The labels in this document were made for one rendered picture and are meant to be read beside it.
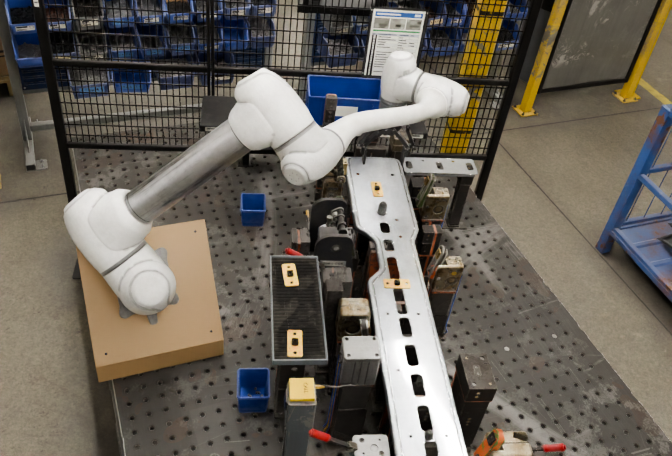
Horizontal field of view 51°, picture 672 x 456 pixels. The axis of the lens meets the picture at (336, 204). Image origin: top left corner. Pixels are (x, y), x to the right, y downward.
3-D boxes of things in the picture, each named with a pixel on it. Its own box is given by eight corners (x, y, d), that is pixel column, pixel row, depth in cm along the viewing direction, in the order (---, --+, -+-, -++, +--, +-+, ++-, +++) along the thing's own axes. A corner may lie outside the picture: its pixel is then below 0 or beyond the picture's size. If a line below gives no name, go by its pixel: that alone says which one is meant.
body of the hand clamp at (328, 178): (333, 253, 271) (343, 182, 249) (315, 253, 270) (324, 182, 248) (332, 243, 276) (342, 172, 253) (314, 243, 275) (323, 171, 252)
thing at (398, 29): (415, 79, 290) (429, 9, 271) (361, 77, 287) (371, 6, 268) (414, 77, 292) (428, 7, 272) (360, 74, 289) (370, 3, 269)
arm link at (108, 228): (91, 284, 196) (39, 221, 192) (115, 262, 211) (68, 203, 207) (313, 130, 175) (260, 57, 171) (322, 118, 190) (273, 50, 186)
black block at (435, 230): (433, 294, 261) (450, 236, 242) (405, 294, 259) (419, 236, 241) (429, 278, 267) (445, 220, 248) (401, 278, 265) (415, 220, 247)
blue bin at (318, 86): (382, 128, 281) (387, 100, 273) (306, 124, 278) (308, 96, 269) (378, 106, 294) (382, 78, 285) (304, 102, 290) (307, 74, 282)
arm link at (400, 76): (373, 97, 228) (410, 111, 224) (379, 54, 218) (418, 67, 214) (386, 84, 236) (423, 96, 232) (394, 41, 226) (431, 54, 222)
